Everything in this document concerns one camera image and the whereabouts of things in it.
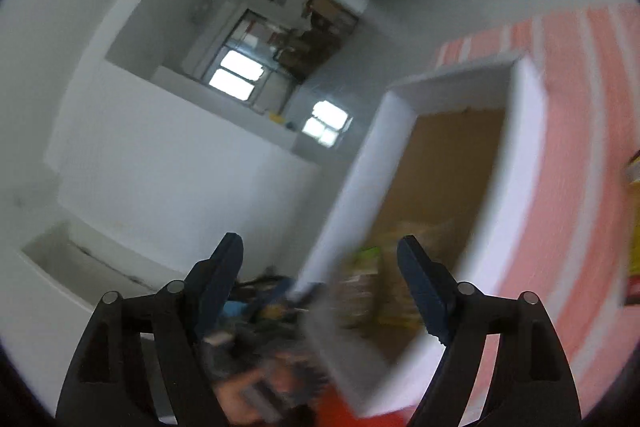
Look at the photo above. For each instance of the yellow packet at edge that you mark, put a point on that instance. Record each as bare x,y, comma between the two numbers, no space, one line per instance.
632,252

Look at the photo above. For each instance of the pile of snack packets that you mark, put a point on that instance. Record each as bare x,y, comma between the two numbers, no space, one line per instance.
395,277

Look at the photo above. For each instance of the pink striped cloth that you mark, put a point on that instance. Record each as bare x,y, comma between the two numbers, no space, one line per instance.
575,157

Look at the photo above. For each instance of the cluttered wall shelf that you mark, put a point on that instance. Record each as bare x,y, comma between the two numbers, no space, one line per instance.
315,37

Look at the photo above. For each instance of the white box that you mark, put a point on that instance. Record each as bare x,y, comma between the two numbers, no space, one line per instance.
520,157

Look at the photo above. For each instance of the large window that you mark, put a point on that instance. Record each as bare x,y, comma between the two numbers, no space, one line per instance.
235,72

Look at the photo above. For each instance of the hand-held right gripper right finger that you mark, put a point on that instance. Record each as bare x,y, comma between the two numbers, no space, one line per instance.
420,287

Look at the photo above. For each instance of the person's left hand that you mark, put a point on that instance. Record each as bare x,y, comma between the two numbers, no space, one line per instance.
237,402

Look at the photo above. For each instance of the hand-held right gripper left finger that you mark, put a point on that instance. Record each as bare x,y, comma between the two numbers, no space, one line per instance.
225,279

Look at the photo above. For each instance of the small window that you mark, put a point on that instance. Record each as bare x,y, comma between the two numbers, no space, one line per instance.
325,122

